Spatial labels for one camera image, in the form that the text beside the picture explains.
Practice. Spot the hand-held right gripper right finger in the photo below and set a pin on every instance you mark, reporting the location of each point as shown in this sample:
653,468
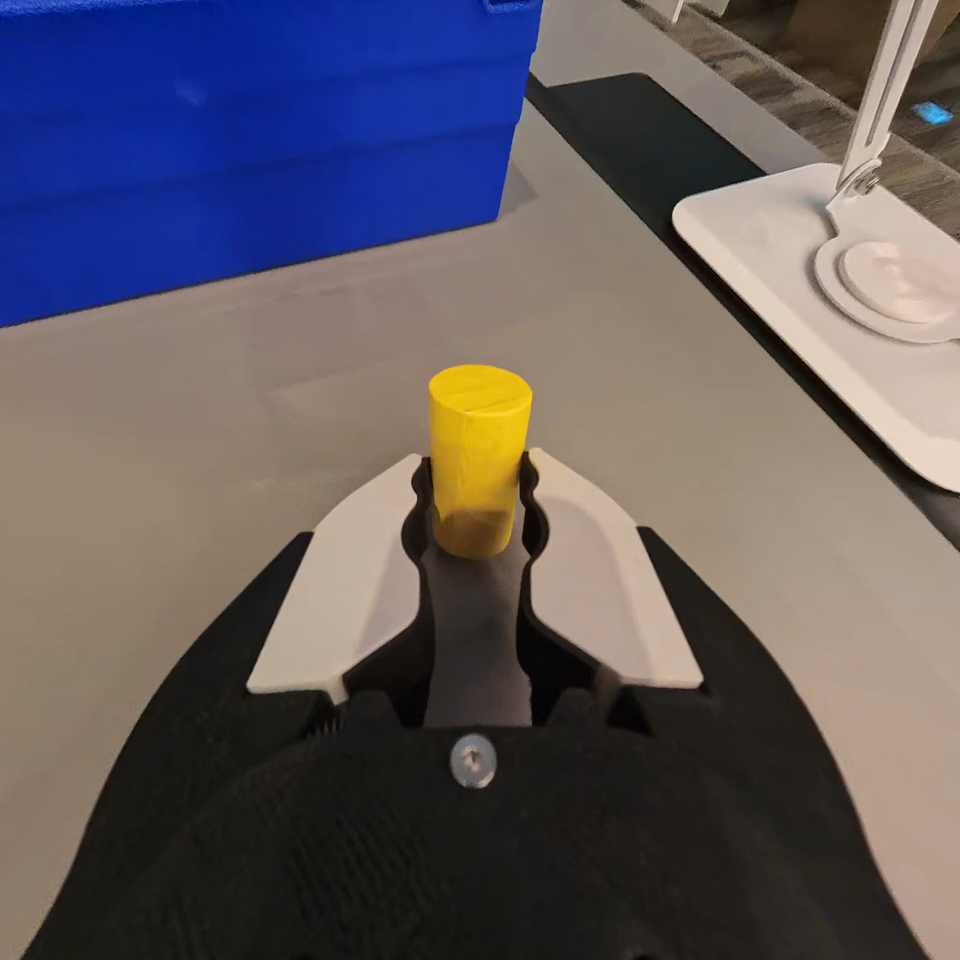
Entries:
615,600

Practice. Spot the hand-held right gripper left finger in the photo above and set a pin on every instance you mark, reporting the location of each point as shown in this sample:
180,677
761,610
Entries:
345,600

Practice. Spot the yellow cylinder block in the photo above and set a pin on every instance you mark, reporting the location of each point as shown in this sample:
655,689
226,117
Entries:
480,450

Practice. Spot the blue plastic bin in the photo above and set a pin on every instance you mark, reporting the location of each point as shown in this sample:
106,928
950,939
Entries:
240,135

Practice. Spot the wooden document stand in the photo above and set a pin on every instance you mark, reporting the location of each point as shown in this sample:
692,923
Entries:
840,300

